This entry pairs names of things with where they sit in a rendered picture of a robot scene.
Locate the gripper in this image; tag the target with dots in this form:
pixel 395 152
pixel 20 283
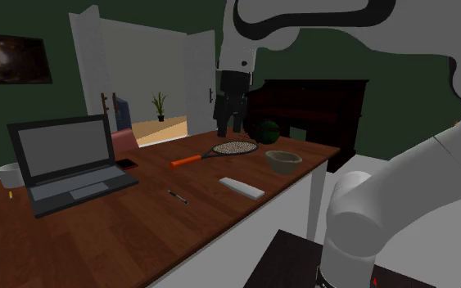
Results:
pixel 234 85

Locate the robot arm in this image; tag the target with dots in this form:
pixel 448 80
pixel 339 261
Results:
pixel 405 187

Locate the dark green ball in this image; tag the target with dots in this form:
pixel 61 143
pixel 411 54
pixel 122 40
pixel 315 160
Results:
pixel 267 132

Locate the beige bowl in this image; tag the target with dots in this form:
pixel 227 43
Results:
pixel 283 164

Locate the potted green plant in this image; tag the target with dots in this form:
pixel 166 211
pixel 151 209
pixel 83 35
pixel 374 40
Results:
pixel 159 104

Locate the white remote control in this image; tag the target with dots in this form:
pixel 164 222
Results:
pixel 241 188

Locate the dark wooden piano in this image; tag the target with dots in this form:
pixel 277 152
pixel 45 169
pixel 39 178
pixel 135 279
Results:
pixel 314 107

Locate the black pen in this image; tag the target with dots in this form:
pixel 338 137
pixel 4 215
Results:
pixel 178 197

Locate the blue chair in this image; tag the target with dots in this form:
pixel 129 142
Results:
pixel 123 113

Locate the red chair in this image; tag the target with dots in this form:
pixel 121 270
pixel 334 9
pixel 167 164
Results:
pixel 124 140

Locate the black red phone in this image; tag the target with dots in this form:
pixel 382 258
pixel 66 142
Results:
pixel 126 164

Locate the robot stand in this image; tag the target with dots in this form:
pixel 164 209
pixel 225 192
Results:
pixel 286 263

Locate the brown wooden desk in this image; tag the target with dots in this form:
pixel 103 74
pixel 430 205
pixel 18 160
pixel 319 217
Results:
pixel 114 239

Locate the black grey laptop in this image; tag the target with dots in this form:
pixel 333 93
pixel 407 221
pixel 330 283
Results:
pixel 64 149

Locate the white waste bin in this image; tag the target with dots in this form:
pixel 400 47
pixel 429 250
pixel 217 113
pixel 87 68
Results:
pixel 9 176

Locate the dark wall picture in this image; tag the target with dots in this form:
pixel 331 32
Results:
pixel 10 60

